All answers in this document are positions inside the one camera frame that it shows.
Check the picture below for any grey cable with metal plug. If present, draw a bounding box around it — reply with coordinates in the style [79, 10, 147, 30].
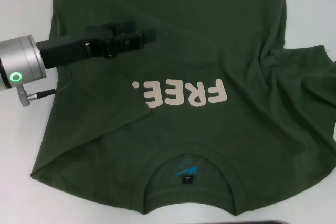
[17, 68, 73, 107]

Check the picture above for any dark green FREE t-shirt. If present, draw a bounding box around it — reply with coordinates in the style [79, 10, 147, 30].
[30, 0, 336, 210]

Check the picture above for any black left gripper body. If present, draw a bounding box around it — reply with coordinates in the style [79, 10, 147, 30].
[35, 25, 113, 70]

